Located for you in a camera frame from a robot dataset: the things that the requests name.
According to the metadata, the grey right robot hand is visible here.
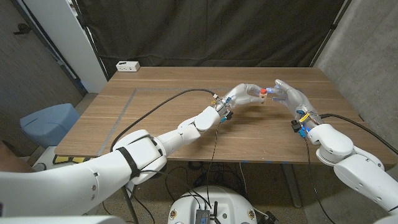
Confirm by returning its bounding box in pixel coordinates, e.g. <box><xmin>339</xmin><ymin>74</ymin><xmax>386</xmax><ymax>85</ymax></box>
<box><xmin>266</xmin><ymin>78</ymin><xmax>321</xmax><ymax>125</ymax></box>

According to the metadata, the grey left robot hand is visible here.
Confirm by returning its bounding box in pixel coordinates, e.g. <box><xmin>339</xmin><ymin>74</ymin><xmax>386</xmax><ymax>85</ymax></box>
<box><xmin>219</xmin><ymin>83</ymin><xmax>265</xmax><ymax>112</ymax></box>

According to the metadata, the black backdrop stand pole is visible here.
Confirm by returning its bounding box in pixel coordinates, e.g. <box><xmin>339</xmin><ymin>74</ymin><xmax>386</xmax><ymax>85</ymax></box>
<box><xmin>70</xmin><ymin>0</ymin><xmax>110</xmax><ymax>82</ymax></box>
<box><xmin>308</xmin><ymin>0</ymin><xmax>354</xmax><ymax>68</ymax></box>

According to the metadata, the black backdrop curtain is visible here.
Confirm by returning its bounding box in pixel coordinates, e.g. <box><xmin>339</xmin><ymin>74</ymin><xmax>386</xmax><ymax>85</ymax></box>
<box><xmin>75</xmin><ymin>0</ymin><xmax>346</xmax><ymax>78</ymax></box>

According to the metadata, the grey table leg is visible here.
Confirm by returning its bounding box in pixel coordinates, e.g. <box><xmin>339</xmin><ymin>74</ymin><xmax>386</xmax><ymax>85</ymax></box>
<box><xmin>280</xmin><ymin>163</ymin><xmax>303</xmax><ymax>209</ymax></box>

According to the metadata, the black round disc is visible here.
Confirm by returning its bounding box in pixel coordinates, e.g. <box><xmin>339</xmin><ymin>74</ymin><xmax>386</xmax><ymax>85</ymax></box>
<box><xmin>154</xmin><ymin>161</ymin><xmax>168</xmax><ymax>179</ymax></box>

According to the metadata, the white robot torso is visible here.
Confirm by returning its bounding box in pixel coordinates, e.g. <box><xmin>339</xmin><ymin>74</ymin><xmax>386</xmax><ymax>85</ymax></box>
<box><xmin>167</xmin><ymin>185</ymin><xmax>259</xmax><ymax>224</ymax></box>

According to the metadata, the white power strip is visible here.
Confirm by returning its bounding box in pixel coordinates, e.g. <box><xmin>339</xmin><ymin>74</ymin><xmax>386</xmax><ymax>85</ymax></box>
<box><xmin>115</xmin><ymin>60</ymin><xmax>141</xmax><ymax>73</ymax></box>

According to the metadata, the grey electronics box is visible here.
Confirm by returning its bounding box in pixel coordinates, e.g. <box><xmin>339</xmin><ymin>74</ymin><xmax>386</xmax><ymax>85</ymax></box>
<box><xmin>195</xmin><ymin>208</ymin><xmax>212</xmax><ymax>224</ymax></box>

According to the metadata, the yellow black striped base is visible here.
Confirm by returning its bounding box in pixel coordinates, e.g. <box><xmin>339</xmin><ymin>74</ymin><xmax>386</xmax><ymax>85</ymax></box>
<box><xmin>52</xmin><ymin>154</ymin><xmax>91</xmax><ymax>166</ymax></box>

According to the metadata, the blue padded stool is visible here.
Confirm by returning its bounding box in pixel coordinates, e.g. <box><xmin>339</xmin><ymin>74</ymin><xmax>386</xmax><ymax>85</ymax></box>
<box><xmin>19</xmin><ymin>103</ymin><xmax>81</xmax><ymax>149</ymax></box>

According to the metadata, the person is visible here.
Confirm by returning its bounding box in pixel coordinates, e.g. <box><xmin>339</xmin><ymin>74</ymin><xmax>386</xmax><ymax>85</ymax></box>
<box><xmin>0</xmin><ymin>141</ymin><xmax>47</xmax><ymax>174</ymax></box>

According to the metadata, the thin black hanging cable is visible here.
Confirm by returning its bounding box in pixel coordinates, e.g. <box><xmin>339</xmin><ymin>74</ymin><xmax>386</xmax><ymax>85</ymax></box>
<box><xmin>205</xmin><ymin>121</ymin><xmax>222</xmax><ymax>202</ymax></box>
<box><xmin>303</xmin><ymin>136</ymin><xmax>336</xmax><ymax>224</ymax></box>

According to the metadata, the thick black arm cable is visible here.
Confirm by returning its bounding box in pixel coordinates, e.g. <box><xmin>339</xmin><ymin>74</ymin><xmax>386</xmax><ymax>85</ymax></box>
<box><xmin>109</xmin><ymin>88</ymin><xmax>217</xmax><ymax>153</ymax></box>
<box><xmin>319</xmin><ymin>113</ymin><xmax>398</xmax><ymax>156</ymax></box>

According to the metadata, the black cable bundle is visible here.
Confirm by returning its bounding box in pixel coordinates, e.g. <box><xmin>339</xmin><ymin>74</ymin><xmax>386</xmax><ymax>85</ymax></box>
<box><xmin>164</xmin><ymin>161</ymin><xmax>247</xmax><ymax>202</ymax></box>

